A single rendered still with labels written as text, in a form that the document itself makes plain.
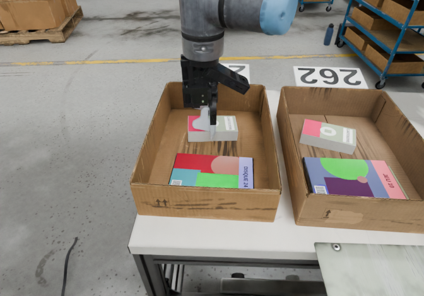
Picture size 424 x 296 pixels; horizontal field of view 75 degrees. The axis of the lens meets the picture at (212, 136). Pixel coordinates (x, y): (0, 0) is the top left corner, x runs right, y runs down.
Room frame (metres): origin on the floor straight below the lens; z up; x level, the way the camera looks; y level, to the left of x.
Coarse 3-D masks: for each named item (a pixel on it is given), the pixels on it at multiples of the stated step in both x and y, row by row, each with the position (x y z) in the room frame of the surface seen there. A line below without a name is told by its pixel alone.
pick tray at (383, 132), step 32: (288, 96) 0.68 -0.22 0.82; (320, 96) 0.67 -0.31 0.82; (352, 96) 0.67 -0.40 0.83; (384, 96) 0.64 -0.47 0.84; (288, 128) 0.51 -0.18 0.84; (352, 128) 0.61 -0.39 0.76; (384, 128) 0.58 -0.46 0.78; (288, 160) 0.45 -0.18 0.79; (384, 160) 0.48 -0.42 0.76; (416, 160) 0.43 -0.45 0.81; (416, 192) 0.38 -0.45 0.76; (320, 224) 0.30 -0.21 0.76; (352, 224) 0.30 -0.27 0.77; (384, 224) 0.29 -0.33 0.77; (416, 224) 0.29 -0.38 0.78
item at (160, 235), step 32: (416, 96) 0.79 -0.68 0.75; (416, 128) 0.62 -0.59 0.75; (288, 192) 0.39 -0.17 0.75; (160, 224) 0.31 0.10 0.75; (192, 224) 0.31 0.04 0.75; (224, 224) 0.31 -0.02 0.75; (256, 224) 0.31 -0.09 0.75; (288, 224) 0.31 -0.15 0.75; (224, 256) 0.26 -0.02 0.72; (256, 256) 0.25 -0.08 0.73; (288, 256) 0.25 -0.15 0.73
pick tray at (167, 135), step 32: (224, 96) 0.70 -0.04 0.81; (256, 96) 0.69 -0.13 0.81; (160, 128) 0.57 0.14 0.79; (256, 128) 0.61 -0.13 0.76; (160, 160) 0.48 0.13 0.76; (256, 160) 0.48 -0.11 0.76; (160, 192) 0.32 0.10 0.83; (192, 192) 0.32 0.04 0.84; (224, 192) 0.32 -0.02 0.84; (256, 192) 0.31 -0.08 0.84
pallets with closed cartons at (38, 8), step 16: (0, 0) 3.17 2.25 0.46; (16, 0) 3.19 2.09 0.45; (32, 0) 3.21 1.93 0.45; (48, 0) 3.25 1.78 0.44; (64, 0) 3.66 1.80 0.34; (0, 16) 3.15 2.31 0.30; (16, 16) 3.17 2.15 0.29; (32, 16) 3.20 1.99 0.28; (48, 16) 3.22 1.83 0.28; (64, 16) 3.58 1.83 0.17; (80, 16) 4.09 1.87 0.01; (0, 32) 3.10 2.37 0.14; (32, 32) 3.15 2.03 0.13; (48, 32) 3.15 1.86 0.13; (64, 32) 3.46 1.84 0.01
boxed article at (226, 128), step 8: (192, 120) 0.59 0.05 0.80; (216, 120) 0.60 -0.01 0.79; (224, 120) 0.60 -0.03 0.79; (232, 120) 0.60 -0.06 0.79; (192, 128) 0.56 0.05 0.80; (216, 128) 0.56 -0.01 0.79; (224, 128) 0.56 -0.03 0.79; (232, 128) 0.56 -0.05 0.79; (192, 136) 0.55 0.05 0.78; (200, 136) 0.55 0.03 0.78; (208, 136) 0.55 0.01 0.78; (216, 136) 0.55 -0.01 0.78; (224, 136) 0.55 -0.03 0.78; (232, 136) 0.55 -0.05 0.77
